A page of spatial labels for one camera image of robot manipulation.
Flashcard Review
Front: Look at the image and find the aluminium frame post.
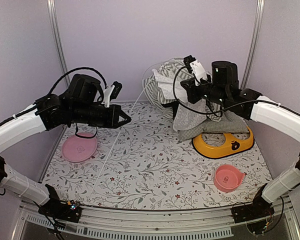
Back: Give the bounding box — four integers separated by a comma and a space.
46, 0, 68, 74
241, 0, 265, 88

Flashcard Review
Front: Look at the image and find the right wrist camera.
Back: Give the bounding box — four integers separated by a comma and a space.
183, 55, 208, 86

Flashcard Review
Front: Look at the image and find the pink bowl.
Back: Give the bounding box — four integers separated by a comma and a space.
213, 164, 245, 193

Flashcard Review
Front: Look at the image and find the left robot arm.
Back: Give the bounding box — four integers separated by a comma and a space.
0, 74, 131, 217

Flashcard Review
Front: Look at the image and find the yellow double bowl holder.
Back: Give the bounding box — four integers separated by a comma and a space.
191, 127, 255, 159

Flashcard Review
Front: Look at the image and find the front aluminium rail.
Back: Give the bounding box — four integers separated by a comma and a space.
11, 196, 300, 240

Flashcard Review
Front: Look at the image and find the floral table mat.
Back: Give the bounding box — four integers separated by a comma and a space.
43, 102, 272, 210

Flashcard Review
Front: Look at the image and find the green checkered cushion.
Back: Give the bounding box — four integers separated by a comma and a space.
178, 111, 249, 141

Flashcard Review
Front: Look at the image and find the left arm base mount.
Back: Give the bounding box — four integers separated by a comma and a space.
38, 199, 83, 223

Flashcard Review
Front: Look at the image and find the left camera cable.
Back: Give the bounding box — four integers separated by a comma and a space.
46, 66, 108, 97

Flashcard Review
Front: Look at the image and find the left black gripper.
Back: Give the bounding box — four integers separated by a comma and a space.
70, 102, 131, 129

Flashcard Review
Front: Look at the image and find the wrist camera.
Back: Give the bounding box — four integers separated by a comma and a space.
102, 81, 123, 108
183, 55, 208, 86

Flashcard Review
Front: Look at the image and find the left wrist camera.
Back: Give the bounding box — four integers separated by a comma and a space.
102, 81, 123, 108

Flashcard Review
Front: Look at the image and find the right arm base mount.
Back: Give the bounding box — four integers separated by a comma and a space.
231, 200, 275, 223

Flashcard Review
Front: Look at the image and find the left aluminium frame post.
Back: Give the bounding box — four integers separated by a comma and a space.
46, 0, 68, 74

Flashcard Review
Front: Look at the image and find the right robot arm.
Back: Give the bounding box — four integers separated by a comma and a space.
180, 56, 300, 218

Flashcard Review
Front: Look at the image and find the right aluminium frame post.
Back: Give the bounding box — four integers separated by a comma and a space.
241, 0, 265, 88

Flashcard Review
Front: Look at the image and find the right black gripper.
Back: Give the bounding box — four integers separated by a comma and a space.
181, 75, 229, 107

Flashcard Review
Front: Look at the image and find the striped pet tent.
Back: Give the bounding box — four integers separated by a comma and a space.
142, 58, 223, 131

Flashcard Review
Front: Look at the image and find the pink plate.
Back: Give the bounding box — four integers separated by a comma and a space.
61, 132, 98, 163

